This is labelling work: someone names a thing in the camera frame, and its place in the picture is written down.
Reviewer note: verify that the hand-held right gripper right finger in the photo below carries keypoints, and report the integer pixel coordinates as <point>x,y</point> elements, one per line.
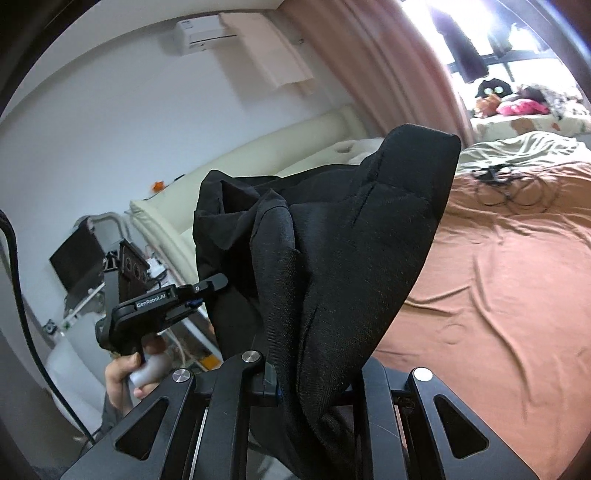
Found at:
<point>378,406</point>

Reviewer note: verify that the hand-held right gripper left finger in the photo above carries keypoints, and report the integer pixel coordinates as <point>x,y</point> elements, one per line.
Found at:
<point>268,385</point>

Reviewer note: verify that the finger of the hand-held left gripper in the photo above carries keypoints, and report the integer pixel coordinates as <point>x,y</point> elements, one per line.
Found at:
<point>212,284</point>
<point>196,309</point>

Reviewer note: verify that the black pants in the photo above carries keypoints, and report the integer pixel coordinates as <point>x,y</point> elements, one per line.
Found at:
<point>332,254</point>

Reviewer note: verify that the person's left forearm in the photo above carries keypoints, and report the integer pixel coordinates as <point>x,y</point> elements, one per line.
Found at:
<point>111,417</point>

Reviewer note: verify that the person's left hand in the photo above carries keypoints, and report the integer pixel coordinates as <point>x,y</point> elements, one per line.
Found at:
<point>120,378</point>

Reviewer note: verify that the black monitor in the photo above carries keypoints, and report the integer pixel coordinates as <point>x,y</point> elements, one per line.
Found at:
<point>76,263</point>

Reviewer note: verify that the small orange toy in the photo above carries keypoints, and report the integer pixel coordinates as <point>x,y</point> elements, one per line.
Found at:
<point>159,186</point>

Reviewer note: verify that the cream bed headboard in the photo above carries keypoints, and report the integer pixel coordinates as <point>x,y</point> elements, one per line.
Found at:
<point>258,152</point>

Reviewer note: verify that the brown blanket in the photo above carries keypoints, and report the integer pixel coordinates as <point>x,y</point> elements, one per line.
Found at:
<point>485,300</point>

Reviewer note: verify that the white pillow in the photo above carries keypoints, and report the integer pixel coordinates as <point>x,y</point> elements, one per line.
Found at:
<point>364,148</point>

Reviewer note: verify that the white air conditioner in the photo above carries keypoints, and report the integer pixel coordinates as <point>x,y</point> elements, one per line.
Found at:
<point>203,34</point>

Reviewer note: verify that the pink curtain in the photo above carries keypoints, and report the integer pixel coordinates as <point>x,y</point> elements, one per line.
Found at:
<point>392,69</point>

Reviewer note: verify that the pale green quilt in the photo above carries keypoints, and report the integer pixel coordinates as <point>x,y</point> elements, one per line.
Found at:
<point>531,150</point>

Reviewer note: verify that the brown plush toy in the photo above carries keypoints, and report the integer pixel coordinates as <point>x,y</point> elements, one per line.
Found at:
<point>485,107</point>

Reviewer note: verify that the pink plush toy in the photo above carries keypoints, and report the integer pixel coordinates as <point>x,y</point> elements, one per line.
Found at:
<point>521,107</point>

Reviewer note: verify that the black plush toy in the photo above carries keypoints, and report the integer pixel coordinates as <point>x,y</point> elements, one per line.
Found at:
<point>491,87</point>

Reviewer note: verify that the dark hanging garment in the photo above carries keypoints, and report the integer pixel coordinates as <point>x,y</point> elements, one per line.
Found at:
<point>501,41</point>
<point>461,41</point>

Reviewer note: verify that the black window railing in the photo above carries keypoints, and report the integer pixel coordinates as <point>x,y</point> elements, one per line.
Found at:
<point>526,54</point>

